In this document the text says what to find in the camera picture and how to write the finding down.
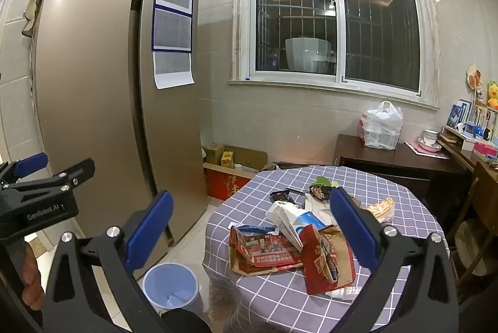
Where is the black snack wrapper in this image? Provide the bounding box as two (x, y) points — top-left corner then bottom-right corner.
(270, 188), (304, 206)

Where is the blue box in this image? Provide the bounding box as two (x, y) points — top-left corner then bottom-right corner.
(447, 104), (464, 129)

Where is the white framed window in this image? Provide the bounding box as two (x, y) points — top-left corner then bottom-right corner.
(229, 0), (440, 112)

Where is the hanging beige cloth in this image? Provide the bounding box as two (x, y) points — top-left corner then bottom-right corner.
(21, 0), (47, 36)

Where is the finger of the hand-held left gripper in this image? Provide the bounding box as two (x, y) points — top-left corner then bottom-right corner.
(0, 153), (49, 186)
(8, 158), (96, 197)

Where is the beige furry seat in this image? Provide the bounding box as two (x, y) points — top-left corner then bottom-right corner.
(207, 276), (244, 333)

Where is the pink box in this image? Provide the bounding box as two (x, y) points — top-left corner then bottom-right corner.
(474, 144), (498, 158)

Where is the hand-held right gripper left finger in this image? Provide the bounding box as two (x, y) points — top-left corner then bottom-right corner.
(42, 190), (174, 333)

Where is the blue trash bin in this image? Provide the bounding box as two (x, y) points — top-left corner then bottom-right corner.
(142, 262), (200, 316)

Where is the bronze refrigerator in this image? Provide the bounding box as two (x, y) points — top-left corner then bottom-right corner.
(33, 0), (209, 248)

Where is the white and blue carton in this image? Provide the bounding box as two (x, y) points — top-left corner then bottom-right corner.
(265, 201), (327, 250)

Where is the red box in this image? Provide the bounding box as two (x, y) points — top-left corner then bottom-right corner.
(204, 162), (253, 201)

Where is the white wrapper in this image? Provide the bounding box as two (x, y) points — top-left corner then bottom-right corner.
(303, 193), (332, 225)

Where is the white plastic shopping bag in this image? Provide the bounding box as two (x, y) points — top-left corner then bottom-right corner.
(357, 101), (404, 151)

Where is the orange wall sticker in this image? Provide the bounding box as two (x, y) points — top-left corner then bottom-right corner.
(467, 63), (483, 90)

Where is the dark wooden side table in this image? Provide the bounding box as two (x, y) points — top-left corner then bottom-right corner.
(334, 134), (473, 209)

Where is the row of books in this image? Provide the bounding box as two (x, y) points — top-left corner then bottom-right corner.
(472, 102), (498, 142)

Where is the pink plate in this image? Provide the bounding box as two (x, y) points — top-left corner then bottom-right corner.
(417, 138), (443, 152)

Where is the yellow and white plastic bag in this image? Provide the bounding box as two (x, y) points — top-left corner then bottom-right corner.
(364, 198), (395, 223)

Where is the person's left hand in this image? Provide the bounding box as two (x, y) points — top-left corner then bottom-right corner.
(21, 240), (46, 312)

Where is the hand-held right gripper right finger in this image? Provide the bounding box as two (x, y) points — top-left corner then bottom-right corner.
(329, 186), (460, 333)

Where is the wooden chair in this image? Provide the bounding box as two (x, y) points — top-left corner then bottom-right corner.
(447, 162), (498, 279)

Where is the red printed package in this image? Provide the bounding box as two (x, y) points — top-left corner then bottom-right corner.
(229, 224), (312, 276)

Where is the large cardboard box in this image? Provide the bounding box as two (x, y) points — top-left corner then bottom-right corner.
(223, 146), (269, 174)

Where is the red paper bag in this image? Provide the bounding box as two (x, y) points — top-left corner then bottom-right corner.
(299, 224), (356, 295)

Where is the round table with checked cloth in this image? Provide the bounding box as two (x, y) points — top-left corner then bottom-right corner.
(202, 166), (450, 333)

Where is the pink place mat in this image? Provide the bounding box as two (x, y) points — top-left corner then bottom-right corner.
(405, 140), (450, 160)

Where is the wooden desk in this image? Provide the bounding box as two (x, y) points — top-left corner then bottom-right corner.
(438, 125), (498, 201)

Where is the dark snack packet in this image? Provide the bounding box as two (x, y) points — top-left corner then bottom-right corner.
(309, 183), (335, 201)

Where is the small brown cardboard box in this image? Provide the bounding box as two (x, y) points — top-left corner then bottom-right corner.
(202, 143), (225, 164)

